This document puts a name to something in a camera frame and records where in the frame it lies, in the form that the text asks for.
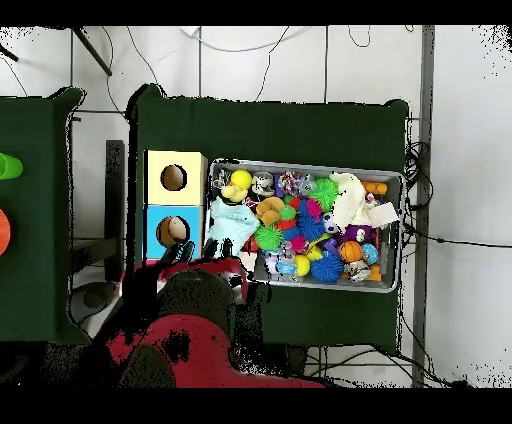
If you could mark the blue spiky ball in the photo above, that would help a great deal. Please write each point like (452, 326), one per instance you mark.
(327, 268)

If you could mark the plain wooden block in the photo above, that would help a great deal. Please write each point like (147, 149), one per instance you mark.
(382, 215)

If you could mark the yellow rubber duck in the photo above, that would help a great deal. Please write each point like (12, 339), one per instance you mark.
(234, 194)

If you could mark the green spiky ball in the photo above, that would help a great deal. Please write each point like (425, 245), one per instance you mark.
(324, 194)

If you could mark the orange round object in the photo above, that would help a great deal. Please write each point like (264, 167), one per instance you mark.
(4, 232)

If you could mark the cream knitted cloth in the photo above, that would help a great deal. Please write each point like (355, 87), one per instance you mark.
(350, 204)

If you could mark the brown plush toy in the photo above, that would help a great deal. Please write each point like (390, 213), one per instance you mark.
(270, 210)

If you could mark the green cup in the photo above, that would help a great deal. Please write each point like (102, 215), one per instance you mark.
(8, 166)

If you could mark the clear mesh bin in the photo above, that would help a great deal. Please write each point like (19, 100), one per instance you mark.
(389, 268)

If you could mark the dark green table cloth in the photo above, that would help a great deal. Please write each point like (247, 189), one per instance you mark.
(280, 128)
(40, 200)

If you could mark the black tripod leg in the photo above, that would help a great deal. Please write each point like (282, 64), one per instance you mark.
(92, 50)

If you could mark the wooden box with three holes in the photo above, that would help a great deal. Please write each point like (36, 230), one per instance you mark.
(192, 192)

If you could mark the silver soda can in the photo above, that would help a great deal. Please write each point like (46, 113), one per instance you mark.
(262, 185)

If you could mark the orange toy basketball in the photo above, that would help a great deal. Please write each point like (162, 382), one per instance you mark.
(350, 252)

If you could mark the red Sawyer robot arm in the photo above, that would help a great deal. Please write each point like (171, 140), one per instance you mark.
(200, 344)

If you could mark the mint green cloth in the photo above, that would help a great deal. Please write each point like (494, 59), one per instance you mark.
(230, 228)

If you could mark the yellow ball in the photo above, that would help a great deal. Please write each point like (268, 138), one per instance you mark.
(241, 178)

